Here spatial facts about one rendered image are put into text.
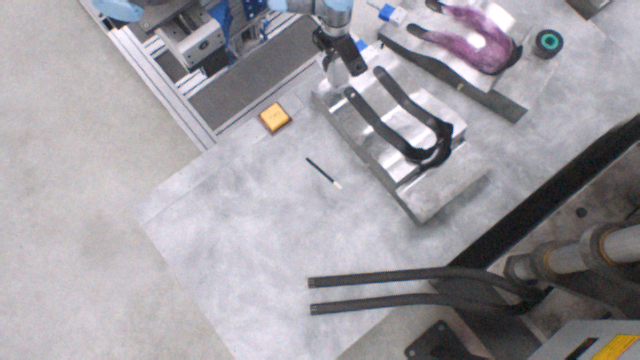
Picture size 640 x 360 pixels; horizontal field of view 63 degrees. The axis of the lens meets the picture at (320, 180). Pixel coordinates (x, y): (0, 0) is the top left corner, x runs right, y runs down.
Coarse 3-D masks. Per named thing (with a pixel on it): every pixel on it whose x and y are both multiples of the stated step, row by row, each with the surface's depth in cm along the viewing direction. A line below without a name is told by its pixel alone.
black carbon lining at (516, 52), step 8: (432, 0) 162; (432, 8) 161; (440, 8) 161; (408, 24) 159; (416, 24) 159; (408, 32) 159; (416, 32) 159; (424, 32) 159; (512, 40) 155; (512, 48) 156; (520, 48) 152; (512, 56) 155; (520, 56) 151; (512, 64) 154; (496, 72) 154
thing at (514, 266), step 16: (608, 240) 96; (624, 240) 91; (512, 256) 143; (528, 256) 143; (560, 256) 115; (576, 256) 108; (624, 256) 92; (512, 272) 142; (528, 272) 133; (560, 272) 119
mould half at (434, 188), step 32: (384, 64) 152; (320, 96) 149; (384, 96) 150; (416, 96) 150; (352, 128) 147; (416, 128) 143; (384, 160) 140; (448, 160) 147; (480, 160) 147; (416, 192) 145; (448, 192) 145; (416, 224) 148
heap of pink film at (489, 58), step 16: (464, 16) 154; (480, 16) 153; (432, 32) 155; (448, 32) 153; (480, 32) 154; (496, 32) 154; (448, 48) 152; (464, 48) 150; (480, 48) 153; (496, 48) 152; (480, 64) 152; (496, 64) 152
